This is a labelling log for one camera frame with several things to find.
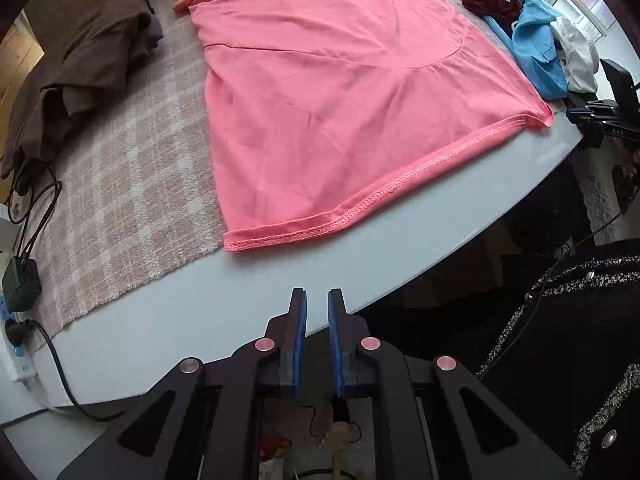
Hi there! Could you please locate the white garment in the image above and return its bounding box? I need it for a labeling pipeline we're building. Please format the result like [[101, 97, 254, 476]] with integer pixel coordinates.
[[550, 16, 601, 95]]

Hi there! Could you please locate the brown cloth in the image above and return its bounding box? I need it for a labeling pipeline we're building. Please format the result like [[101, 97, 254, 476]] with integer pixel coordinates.
[[0, 0, 153, 180]]

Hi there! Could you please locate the black power cable with plug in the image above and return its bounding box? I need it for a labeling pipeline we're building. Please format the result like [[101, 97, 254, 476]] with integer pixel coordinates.
[[4, 319, 126, 422]]

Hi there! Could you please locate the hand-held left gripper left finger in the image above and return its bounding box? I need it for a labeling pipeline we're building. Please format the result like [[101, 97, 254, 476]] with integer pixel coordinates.
[[57, 287, 307, 480]]

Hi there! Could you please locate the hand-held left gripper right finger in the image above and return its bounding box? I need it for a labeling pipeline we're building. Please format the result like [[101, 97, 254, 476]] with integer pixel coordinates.
[[327, 287, 576, 480]]

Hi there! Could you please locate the black charger cable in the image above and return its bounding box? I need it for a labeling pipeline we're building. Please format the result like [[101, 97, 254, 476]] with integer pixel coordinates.
[[7, 162, 63, 261]]

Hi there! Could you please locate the black charger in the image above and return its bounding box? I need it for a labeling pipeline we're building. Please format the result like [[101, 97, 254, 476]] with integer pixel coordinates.
[[1, 256, 42, 312]]

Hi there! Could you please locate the white power strip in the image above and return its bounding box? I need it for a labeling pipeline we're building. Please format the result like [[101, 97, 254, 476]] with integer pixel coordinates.
[[0, 292, 38, 388]]

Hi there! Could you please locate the pink T-shirt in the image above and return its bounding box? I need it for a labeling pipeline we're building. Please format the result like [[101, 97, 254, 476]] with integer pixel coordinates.
[[172, 0, 556, 254]]

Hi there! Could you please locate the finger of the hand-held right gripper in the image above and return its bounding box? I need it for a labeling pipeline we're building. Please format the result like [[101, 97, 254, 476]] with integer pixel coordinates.
[[575, 120, 608, 150], [566, 101, 608, 123]]

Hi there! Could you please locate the white lace cloth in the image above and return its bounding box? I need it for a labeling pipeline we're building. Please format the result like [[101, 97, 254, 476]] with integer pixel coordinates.
[[582, 157, 623, 243]]

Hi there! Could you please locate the pine wood panel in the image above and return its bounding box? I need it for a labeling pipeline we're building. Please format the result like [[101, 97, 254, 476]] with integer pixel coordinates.
[[0, 25, 45, 111]]

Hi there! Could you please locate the blue garment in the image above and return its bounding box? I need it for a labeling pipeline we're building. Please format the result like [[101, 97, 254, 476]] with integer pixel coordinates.
[[400, 0, 571, 101]]

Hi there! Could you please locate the pink plaid blanket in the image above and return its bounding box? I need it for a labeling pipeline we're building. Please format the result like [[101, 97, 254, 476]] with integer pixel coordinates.
[[15, 0, 566, 356]]

